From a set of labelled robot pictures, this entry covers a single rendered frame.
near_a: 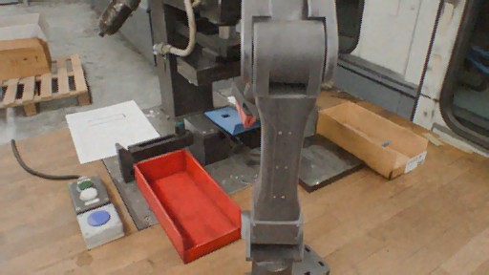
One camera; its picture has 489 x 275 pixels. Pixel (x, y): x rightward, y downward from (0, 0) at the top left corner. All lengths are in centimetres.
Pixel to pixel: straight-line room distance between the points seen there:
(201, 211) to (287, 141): 37
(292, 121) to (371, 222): 41
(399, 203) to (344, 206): 12
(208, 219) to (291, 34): 45
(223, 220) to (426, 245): 38
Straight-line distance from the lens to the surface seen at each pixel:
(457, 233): 79
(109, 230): 69
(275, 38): 34
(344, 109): 103
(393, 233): 74
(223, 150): 86
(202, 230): 68
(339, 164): 85
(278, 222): 49
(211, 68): 75
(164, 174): 82
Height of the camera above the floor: 139
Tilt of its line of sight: 31 degrees down
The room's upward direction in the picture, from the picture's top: straight up
